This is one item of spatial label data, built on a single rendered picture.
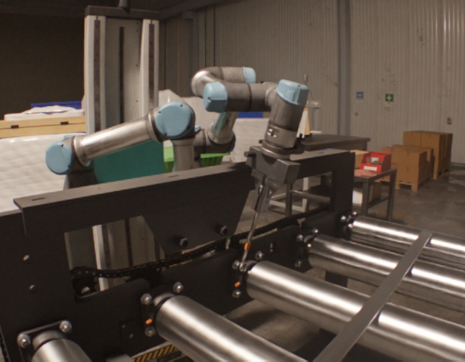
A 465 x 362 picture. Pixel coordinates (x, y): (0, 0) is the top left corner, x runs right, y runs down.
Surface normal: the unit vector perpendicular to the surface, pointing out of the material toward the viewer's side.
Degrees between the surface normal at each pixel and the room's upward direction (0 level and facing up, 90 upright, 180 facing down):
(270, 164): 85
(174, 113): 88
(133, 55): 90
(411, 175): 90
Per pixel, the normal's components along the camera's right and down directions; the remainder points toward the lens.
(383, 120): -0.72, 0.14
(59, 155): -0.10, 0.23
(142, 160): 0.61, 0.16
